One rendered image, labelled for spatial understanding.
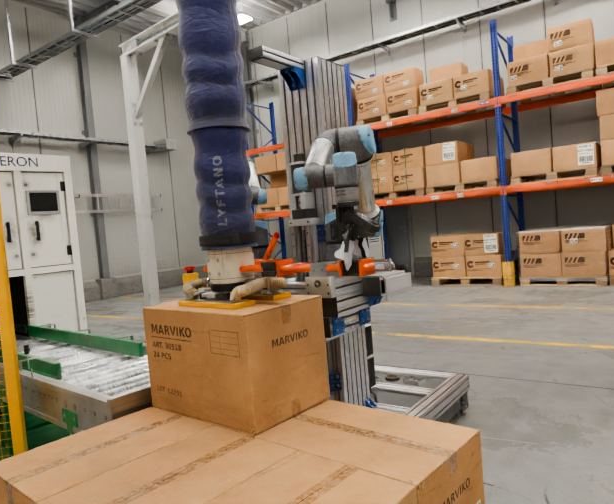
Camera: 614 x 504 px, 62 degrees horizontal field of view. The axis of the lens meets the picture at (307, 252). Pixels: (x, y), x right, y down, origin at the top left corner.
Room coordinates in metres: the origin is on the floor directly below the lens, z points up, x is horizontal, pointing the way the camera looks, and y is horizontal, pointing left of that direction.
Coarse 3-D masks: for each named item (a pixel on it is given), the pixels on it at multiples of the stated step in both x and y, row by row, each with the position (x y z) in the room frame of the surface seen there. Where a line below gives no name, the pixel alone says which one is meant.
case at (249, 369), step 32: (160, 320) 1.96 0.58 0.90; (192, 320) 1.83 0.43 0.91; (224, 320) 1.71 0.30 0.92; (256, 320) 1.68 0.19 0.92; (288, 320) 1.80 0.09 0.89; (320, 320) 1.93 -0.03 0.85; (160, 352) 1.97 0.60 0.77; (192, 352) 1.84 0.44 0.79; (224, 352) 1.72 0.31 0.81; (256, 352) 1.67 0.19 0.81; (288, 352) 1.79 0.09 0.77; (320, 352) 1.92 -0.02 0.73; (160, 384) 1.99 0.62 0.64; (192, 384) 1.85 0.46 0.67; (224, 384) 1.73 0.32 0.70; (256, 384) 1.66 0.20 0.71; (288, 384) 1.78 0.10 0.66; (320, 384) 1.91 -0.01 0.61; (192, 416) 1.86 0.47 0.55; (224, 416) 1.74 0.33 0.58; (256, 416) 1.65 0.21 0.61; (288, 416) 1.77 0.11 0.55
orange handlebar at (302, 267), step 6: (258, 264) 2.14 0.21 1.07; (294, 264) 1.72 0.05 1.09; (300, 264) 1.71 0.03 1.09; (306, 264) 1.75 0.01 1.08; (336, 264) 1.62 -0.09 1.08; (366, 264) 1.55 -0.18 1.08; (372, 264) 1.55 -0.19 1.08; (204, 270) 2.05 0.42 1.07; (240, 270) 1.91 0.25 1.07; (246, 270) 1.89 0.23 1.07; (252, 270) 1.87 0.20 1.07; (258, 270) 1.85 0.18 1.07; (282, 270) 1.77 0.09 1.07; (288, 270) 1.75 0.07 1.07; (294, 270) 1.73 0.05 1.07; (300, 270) 1.71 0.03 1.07; (306, 270) 1.69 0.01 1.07; (330, 270) 1.63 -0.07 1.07; (336, 270) 1.61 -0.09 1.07; (366, 270) 1.55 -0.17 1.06
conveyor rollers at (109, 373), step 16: (32, 352) 3.31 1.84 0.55; (48, 352) 3.29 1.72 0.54; (64, 352) 3.28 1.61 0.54; (80, 352) 3.19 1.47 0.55; (96, 352) 3.16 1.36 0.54; (112, 352) 3.14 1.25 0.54; (64, 368) 2.83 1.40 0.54; (80, 368) 2.81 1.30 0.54; (96, 368) 2.78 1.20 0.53; (112, 368) 2.69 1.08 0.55; (128, 368) 2.66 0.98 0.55; (144, 368) 2.64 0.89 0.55; (80, 384) 2.45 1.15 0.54; (96, 384) 2.42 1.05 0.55; (112, 384) 2.39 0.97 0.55; (128, 384) 2.36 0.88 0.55; (144, 384) 2.40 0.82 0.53
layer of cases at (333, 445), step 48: (96, 432) 1.80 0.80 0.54; (144, 432) 1.76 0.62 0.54; (192, 432) 1.72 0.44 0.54; (240, 432) 1.69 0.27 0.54; (288, 432) 1.65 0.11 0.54; (336, 432) 1.62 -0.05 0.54; (384, 432) 1.59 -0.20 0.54; (432, 432) 1.56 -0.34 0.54; (0, 480) 1.50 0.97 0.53; (48, 480) 1.45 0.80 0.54; (96, 480) 1.42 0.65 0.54; (144, 480) 1.40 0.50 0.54; (192, 480) 1.38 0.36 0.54; (240, 480) 1.35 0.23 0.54; (288, 480) 1.33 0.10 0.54; (336, 480) 1.31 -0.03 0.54; (384, 480) 1.29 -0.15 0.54; (432, 480) 1.31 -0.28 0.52; (480, 480) 1.53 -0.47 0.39
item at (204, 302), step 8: (200, 296) 1.95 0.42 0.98; (224, 296) 1.86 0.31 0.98; (184, 304) 1.96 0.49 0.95; (192, 304) 1.93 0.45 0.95; (200, 304) 1.90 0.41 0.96; (208, 304) 1.86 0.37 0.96; (216, 304) 1.83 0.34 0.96; (224, 304) 1.81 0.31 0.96; (232, 304) 1.78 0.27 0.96; (240, 304) 1.79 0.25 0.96; (248, 304) 1.82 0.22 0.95
